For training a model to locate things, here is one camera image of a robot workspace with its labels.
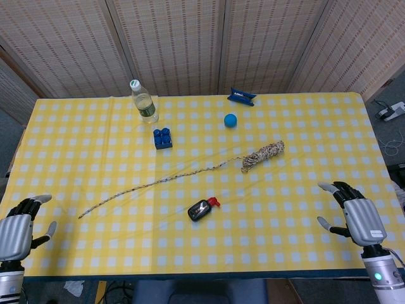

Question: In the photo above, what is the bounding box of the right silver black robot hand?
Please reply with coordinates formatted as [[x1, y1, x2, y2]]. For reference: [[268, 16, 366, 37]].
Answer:
[[317, 181, 387, 247]]

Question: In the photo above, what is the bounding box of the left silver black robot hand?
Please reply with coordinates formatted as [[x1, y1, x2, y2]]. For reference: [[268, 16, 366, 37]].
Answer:
[[0, 194, 58, 262]]

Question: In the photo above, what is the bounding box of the speckled braided rope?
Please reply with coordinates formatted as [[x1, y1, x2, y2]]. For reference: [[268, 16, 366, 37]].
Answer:
[[78, 140, 285, 220]]

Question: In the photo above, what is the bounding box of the black box on floor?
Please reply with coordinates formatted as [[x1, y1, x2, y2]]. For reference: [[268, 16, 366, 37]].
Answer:
[[387, 163, 405, 184]]

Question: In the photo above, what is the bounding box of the yellow white checkered tablecloth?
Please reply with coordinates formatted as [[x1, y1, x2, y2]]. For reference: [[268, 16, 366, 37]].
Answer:
[[0, 91, 405, 277]]

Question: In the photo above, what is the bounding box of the crumpled white paper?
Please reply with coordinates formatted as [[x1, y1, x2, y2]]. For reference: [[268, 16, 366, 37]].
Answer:
[[63, 279, 85, 298]]

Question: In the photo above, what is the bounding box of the white power strip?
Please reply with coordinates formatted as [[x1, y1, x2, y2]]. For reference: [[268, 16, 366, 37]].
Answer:
[[375, 101, 405, 123]]

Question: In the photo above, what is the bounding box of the blue ball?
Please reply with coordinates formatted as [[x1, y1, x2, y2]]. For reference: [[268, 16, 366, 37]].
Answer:
[[223, 113, 239, 129]]

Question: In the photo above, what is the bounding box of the black bottle with red cap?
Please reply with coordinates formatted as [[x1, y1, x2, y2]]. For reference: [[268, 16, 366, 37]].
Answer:
[[187, 196, 221, 223]]

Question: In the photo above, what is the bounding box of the blue snack packet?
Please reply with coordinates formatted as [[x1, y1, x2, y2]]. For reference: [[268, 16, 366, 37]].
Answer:
[[227, 87, 256, 107]]

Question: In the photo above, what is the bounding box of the blue toy building block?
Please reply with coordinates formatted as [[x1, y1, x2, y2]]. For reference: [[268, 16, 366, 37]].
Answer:
[[153, 127, 174, 150]]

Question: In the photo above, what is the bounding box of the blue chair seat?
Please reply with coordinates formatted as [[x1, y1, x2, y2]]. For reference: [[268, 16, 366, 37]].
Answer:
[[132, 278, 268, 304]]

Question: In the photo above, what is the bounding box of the clear plastic water bottle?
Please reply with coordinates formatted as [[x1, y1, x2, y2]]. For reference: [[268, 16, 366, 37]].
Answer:
[[128, 79, 159, 124]]

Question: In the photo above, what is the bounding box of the woven bamboo folding screen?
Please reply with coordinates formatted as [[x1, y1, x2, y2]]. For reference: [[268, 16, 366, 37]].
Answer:
[[0, 0, 405, 105]]

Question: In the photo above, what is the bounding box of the thin white cable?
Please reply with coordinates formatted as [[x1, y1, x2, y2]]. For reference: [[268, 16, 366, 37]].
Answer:
[[381, 130, 405, 156]]

